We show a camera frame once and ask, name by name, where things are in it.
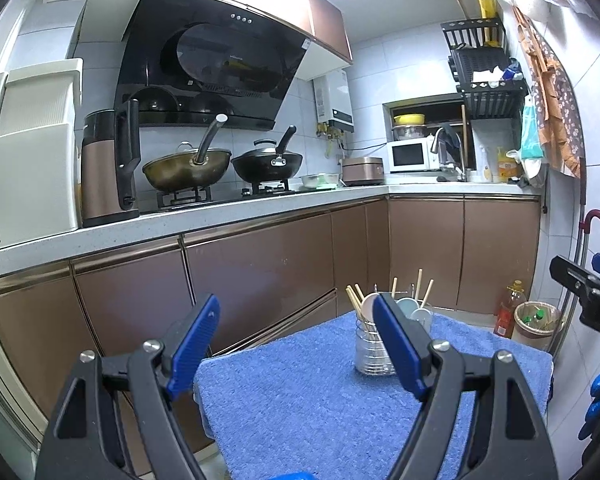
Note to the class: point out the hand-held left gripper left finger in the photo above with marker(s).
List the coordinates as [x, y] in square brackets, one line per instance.
[192, 345]

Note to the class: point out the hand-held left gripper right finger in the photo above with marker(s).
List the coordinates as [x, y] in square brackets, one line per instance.
[400, 345]

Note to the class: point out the wooden chopstick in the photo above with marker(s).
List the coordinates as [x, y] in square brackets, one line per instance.
[352, 298]
[394, 287]
[427, 294]
[359, 291]
[418, 285]

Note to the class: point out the beige trash bin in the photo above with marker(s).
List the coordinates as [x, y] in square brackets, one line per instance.
[530, 335]

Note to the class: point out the large cooking oil bottle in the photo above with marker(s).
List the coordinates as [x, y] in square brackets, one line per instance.
[507, 317]

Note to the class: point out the bronze lower cabinets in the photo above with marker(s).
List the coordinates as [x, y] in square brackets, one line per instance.
[260, 270]

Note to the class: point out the blue terry towel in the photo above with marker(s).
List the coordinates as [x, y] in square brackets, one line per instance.
[305, 410]

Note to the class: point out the yellow detergent bottle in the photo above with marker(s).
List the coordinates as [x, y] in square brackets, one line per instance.
[506, 167]

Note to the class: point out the white bottle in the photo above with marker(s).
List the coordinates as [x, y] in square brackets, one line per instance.
[487, 167]

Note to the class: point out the black gas stove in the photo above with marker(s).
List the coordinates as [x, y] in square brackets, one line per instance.
[220, 197]

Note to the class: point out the teal hanging towel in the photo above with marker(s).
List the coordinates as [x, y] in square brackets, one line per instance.
[531, 130]

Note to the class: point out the orange patterned apron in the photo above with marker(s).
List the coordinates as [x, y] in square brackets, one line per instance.
[555, 110]

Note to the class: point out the bronze wok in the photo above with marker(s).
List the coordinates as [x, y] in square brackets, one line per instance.
[185, 172]

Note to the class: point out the brown rice cooker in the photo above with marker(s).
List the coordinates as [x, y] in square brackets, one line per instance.
[362, 172]

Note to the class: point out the glass food container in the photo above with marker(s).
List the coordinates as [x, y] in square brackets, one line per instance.
[317, 181]

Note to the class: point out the metal faucet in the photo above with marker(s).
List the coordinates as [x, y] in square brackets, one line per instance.
[442, 145]

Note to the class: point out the white microwave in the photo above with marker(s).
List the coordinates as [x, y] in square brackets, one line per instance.
[407, 156]

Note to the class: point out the black wok with lid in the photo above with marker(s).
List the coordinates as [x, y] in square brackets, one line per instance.
[265, 165]

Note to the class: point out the glass bowl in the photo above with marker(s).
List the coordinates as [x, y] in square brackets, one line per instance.
[409, 132]

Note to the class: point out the white rag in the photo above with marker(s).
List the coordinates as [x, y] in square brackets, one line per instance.
[485, 76]

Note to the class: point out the yellow bowl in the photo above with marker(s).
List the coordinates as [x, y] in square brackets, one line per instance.
[409, 119]

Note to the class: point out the white countertop appliance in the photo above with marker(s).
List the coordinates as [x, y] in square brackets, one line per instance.
[30, 160]

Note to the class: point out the white water heater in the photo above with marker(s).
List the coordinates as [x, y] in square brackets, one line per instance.
[337, 100]

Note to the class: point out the yellow roll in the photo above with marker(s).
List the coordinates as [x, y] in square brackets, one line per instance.
[487, 15]

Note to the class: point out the black glass range hood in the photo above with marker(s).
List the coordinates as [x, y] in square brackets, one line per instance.
[220, 70]

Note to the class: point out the wooden rolling pin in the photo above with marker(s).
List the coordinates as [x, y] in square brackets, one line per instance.
[463, 9]

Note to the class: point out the black wall rack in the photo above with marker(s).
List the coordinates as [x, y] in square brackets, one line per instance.
[490, 102]

